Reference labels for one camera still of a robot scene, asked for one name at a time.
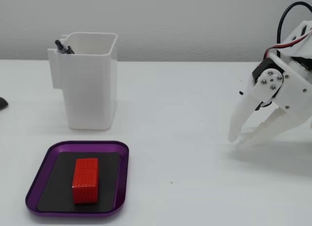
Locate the black rounded object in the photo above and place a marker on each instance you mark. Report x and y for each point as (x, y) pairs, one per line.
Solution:
(3, 104)

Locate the black mat in tray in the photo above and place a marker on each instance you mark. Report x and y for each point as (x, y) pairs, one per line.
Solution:
(59, 184)

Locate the red perforated block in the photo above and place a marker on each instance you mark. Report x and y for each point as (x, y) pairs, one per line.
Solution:
(85, 184)

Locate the black clear retractable pen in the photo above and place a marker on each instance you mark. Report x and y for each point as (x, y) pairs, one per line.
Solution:
(59, 47)

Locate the purple metal tray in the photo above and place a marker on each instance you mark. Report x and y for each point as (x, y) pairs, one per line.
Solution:
(123, 167)

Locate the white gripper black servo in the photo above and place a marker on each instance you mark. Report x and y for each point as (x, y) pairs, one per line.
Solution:
(293, 85)

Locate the white plastic pen holder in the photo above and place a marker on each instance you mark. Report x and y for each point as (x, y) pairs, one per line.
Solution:
(90, 89)

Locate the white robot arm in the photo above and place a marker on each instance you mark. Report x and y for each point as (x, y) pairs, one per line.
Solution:
(303, 38)

